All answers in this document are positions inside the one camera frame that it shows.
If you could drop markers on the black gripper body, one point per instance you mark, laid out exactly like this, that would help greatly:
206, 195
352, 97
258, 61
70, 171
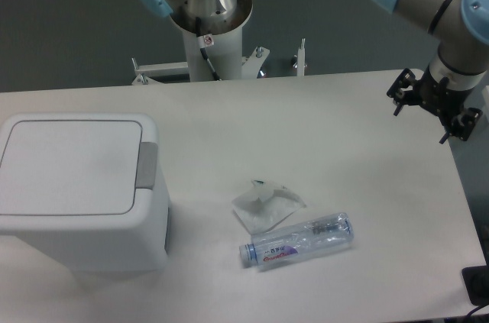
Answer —
438, 98

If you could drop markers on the white plastic trash can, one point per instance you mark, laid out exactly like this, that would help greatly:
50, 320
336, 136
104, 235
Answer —
68, 190

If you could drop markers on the grey trash can push button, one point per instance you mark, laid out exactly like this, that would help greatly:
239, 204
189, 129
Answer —
147, 166

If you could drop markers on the clear plastic water bottle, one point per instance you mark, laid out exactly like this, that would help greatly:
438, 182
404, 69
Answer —
297, 243

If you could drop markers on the white metal base frame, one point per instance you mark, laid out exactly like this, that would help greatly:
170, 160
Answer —
228, 66

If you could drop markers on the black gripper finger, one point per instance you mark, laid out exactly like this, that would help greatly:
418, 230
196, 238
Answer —
461, 125
402, 91

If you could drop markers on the white crumpled tissue packet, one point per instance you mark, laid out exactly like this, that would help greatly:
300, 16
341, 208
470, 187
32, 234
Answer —
265, 205

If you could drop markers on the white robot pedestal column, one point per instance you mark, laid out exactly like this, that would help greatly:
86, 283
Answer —
209, 26

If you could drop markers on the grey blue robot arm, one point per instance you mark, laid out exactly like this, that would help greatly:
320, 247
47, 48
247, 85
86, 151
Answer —
461, 26

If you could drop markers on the black device at table edge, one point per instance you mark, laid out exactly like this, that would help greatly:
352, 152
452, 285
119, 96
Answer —
476, 283

